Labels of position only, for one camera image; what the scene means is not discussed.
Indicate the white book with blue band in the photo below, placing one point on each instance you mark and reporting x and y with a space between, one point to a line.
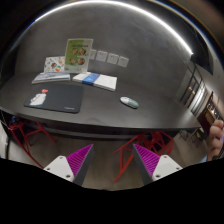
97 80

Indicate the white wall socket row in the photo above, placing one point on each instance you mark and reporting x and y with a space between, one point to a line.
110 58

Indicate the grey flat book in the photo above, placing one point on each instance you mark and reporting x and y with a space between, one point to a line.
50 77

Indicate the red metal stool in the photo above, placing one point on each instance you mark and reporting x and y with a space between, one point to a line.
19 125
158 142

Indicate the person's hand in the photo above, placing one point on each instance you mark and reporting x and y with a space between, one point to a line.
215 139

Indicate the white illustrated card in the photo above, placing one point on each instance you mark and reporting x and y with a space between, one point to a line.
54 64

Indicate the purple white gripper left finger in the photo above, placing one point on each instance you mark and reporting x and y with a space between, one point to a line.
74 166

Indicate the green white computer mouse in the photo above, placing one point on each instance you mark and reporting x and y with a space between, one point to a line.
129 102

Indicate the red metal stool right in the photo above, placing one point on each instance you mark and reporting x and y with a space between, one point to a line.
158 142

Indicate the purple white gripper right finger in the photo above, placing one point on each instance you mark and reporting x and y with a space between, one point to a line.
152 166

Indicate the red metal stool left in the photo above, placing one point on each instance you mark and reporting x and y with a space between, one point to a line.
19 125

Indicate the black mouse pad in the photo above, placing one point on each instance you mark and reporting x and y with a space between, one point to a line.
56 97

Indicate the green standing menu card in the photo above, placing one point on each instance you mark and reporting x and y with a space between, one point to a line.
77 55

